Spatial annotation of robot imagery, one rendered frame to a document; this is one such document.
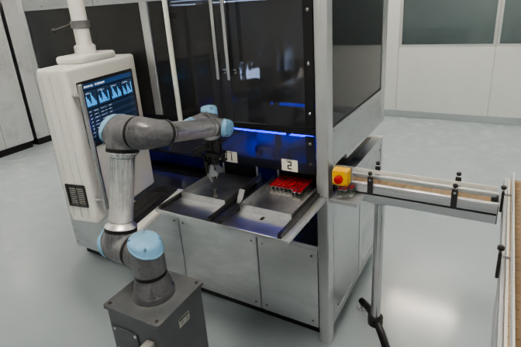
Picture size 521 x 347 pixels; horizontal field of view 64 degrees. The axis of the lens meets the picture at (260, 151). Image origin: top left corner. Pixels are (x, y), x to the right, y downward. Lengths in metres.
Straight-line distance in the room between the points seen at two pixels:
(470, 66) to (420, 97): 0.75
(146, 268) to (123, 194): 0.27
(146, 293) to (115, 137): 0.55
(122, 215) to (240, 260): 1.04
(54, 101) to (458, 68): 5.32
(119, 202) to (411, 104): 5.45
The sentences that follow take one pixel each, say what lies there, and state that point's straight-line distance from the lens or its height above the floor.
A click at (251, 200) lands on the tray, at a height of 0.89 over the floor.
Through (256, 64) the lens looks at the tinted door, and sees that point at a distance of 1.93.
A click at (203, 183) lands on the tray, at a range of 2.20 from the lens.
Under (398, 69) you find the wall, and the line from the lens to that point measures 6.46.
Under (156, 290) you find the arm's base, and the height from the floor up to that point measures 0.85.
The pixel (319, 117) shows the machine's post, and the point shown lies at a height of 1.27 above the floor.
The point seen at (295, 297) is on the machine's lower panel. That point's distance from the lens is 2.38.
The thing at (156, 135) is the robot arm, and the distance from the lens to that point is 1.43.
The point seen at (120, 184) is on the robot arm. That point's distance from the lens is 1.53.
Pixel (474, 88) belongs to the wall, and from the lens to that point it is 6.38.
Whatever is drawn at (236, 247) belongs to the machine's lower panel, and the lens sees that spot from 2.40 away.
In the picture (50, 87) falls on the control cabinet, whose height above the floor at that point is 1.47.
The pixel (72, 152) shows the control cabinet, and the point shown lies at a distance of 2.08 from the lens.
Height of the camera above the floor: 1.76
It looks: 20 degrees down
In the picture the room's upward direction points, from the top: 4 degrees counter-clockwise
